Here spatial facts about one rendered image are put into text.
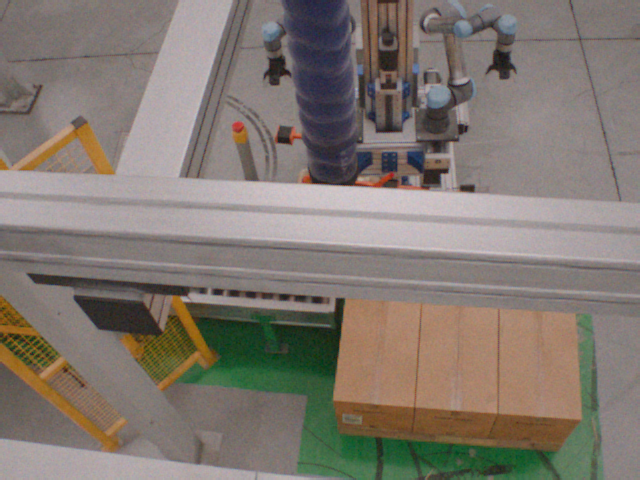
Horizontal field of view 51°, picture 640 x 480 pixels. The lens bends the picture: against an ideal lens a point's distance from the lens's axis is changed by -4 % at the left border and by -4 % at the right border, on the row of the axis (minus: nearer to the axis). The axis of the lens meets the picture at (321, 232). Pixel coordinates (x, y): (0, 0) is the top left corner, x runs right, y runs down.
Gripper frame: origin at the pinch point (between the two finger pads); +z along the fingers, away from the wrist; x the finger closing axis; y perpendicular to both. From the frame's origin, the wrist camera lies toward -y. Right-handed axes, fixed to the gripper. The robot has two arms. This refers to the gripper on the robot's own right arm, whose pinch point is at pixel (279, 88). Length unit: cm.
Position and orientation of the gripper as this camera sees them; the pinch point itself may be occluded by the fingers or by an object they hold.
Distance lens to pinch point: 327.4
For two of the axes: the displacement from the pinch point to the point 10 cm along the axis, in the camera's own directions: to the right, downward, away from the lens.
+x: -10.0, 0.1, 0.9
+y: 0.4, -8.4, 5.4
